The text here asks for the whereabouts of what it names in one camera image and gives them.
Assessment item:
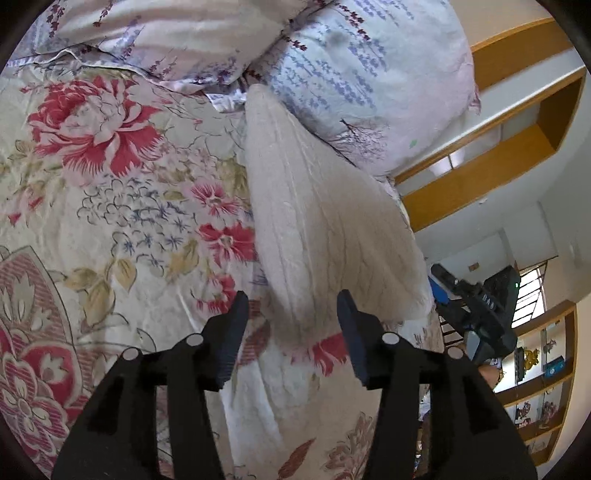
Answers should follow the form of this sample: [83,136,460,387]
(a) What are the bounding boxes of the beige cable-knit sweater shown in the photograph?
[245,85,434,350]

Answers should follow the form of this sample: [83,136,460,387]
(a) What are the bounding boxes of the person's right hand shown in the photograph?
[478,364,502,389]

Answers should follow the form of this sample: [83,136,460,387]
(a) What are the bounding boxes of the wooden bookshelf with trinkets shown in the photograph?
[497,300,577,466]

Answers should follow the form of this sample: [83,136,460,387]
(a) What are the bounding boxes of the blue pink floral right pillow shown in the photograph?
[206,1,480,176]

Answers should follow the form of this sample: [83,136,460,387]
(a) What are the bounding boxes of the floral bed sheet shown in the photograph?
[1,64,380,479]

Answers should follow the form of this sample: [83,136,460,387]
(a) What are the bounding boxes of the pink floral left pillow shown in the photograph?
[9,0,310,94]

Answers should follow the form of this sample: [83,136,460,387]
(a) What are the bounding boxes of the wooden wall shelf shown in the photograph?
[393,18,588,233]

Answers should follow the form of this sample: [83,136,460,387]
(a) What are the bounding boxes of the wooden headboard frame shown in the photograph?
[393,18,588,233]

